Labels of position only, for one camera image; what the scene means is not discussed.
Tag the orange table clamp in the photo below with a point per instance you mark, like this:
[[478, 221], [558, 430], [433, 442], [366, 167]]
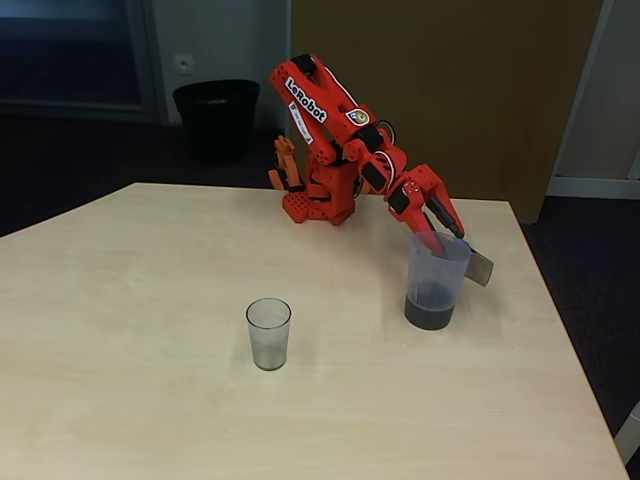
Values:
[[289, 167]]

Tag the clear plastic measuring jug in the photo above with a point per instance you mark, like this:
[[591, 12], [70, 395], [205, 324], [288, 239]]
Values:
[[430, 310]]

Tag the clear plastic cup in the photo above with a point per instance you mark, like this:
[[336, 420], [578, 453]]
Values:
[[268, 345]]

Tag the black waste bin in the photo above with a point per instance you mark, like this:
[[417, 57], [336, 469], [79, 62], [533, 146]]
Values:
[[217, 125]]

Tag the white furniture corner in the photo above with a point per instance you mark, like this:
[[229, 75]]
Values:
[[630, 440]]

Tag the dark window with grey frame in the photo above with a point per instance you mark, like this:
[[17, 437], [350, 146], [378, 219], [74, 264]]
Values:
[[70, 60]]

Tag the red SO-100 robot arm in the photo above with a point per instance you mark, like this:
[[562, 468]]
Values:
[[320, 95]]

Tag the white wall socket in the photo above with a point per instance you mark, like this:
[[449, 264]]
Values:
[[183, 64]]

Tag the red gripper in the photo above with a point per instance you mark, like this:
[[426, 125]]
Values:
[[419, 201]]

